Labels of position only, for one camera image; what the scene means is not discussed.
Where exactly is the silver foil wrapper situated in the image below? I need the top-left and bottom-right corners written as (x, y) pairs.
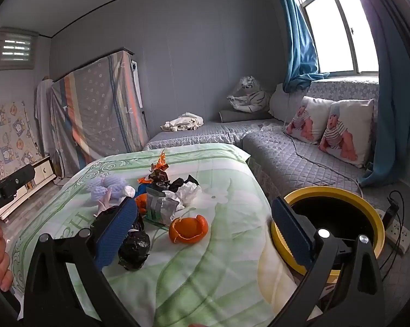
top-left (146, 186), bottom-right (180, 225)

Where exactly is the short blue curtain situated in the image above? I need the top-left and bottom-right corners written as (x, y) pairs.
top-left (270, 0), bottom-right (330, 93)

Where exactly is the green floral bedsheet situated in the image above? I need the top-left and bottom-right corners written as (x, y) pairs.
top-left (4, 143), bottom-right (325, 327)

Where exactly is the baby print pillow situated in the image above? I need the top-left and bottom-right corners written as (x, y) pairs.
top-left (283, 96), bottom-right (335, 144)
top-left (319, 99), bottom-right (376, 168)

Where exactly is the torn black plastic piece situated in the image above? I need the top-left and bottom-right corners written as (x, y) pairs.
top-left (169, 175), bottom-right (200, 193)

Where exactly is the white power strip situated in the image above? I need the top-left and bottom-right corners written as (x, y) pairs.
top-left (373, 208), bottom-right (410, 255)

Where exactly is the cartoon print mat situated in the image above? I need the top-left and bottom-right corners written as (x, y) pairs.
top-left (0, 100), bottom-right (44, 186)

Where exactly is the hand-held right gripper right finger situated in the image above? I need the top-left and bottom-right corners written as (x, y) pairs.
top-left (271, 196), bottom-right (386, 327)

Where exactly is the white tiger plush toy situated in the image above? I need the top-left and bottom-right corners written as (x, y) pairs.
top-left (227, 76), bottom-right (272, 113)

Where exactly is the crumpled cream cloth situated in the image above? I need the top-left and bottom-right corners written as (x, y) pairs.
top-left (161, 112), bottom-right (204, 133)

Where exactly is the black plastic bag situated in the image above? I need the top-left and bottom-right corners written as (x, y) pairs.
top-left (118, 230), bottom-right (151, 271)
top-left (91, 206), bottom-right (145, 237)

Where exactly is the window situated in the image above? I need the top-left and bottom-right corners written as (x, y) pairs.
top-left (292, 0), bottom-right (379, 75)

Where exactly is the black cable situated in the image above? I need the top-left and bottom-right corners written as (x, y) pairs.
top-left (378, 190), bottom-right (410, 273)

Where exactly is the grey bolster cushion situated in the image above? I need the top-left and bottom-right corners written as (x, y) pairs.
top-left (219, 109), bottom-right (270, 123)

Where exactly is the low white cabinet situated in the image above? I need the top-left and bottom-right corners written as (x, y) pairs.
top-left (0, 155), bottom-right (61, 225)

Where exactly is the striped cloth covered cabinet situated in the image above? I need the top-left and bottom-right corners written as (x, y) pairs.
top-left (50, 48), bottom-right (149, 178)

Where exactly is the small orange peel piece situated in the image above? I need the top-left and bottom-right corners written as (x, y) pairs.
top-left (135, 193), bottom-right (148, 215)

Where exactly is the grey quilted sofa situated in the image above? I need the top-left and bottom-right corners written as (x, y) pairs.
top-left (142, 77), bottom-right (410, 327)

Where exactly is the long blue curtain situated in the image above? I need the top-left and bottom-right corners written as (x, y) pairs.
top-left (358, 0), bottom-right (410, 186)

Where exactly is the plain white pillow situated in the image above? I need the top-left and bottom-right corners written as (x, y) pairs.
top-left (269, 83), bottom-right (309, 121)

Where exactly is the person's left hand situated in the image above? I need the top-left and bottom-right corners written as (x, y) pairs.
top-left (0, 225), bottom-right (14, 292)

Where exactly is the yellow rimmed trash bin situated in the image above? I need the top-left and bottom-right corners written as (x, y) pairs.
top-left (271, 187), bottom-right (387, 314)

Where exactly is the orange flame snack wrapper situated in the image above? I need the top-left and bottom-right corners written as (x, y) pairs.
top-left (150, 149), bottom-right (170, 181)

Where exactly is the white tissue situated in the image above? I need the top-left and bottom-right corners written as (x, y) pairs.
top-left (173, 181), bottom-right (204, 210)

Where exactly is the white pink foam net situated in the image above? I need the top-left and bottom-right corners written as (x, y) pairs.
top-left (95, 191), bottom-right (114, 217)

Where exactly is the white panel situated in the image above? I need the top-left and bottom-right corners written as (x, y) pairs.
top-left (130, 60), bottom-right (144, 110)

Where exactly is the hanging white cloth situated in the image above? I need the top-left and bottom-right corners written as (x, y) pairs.
top-left (35, 79), bottom-right (56, 157)

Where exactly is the black charger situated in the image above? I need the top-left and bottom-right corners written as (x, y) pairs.
top-left (384, 198), bottom-right (401, 227)

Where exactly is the slatted window blind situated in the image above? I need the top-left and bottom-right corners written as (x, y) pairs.
top-left (0, 27), bottom-right (39, 72)

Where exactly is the large orange peel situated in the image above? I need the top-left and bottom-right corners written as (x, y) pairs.
top-left (168, 214), bottom-right (209, 245)

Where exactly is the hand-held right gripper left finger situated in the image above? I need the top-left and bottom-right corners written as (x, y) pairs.
top-left (23, 197), bottom-right (141, 327)

